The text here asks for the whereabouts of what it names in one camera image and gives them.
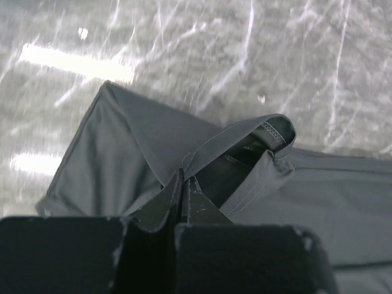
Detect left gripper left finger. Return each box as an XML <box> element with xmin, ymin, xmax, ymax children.
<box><xmin>1</xmin><ymin>170</ymin><xmax>183</xmax><ymax>293</ymax></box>

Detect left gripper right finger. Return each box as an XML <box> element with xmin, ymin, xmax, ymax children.
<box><xmin>175</xmin><ymin>178</ymin><xmax>338</xmax><ymax>293</ymax></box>

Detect grey t-shirt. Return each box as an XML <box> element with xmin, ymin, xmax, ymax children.
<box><xmin>36</xmin><ymin>81</ymin><xmax>391</xmax><ymax>268</ymax></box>

